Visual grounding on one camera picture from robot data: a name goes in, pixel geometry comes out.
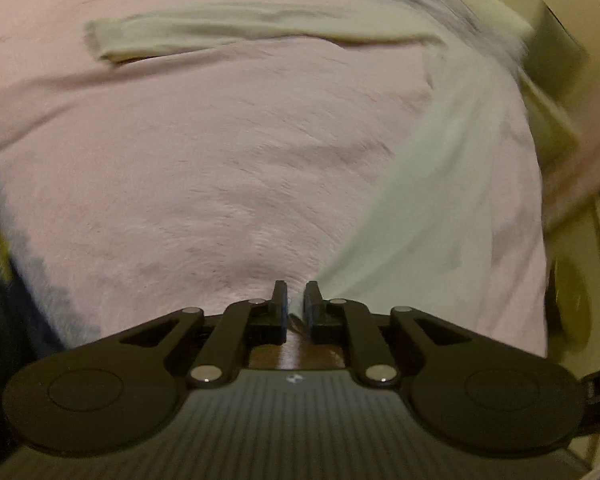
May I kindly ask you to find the pale green garment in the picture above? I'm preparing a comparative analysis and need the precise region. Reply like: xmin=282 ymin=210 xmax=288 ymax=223
xmin=85 ymin=3 xmax=545 ymax=341

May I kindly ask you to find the pink grey herringbone bedspread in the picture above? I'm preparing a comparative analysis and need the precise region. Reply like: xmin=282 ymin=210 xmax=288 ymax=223
xmin=0 ymin=0 xmax=521 ymax=347

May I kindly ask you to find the dark olive box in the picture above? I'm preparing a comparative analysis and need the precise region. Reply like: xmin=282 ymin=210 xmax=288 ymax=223
xmin=524 ymin=2 xmax=588 ymax=100

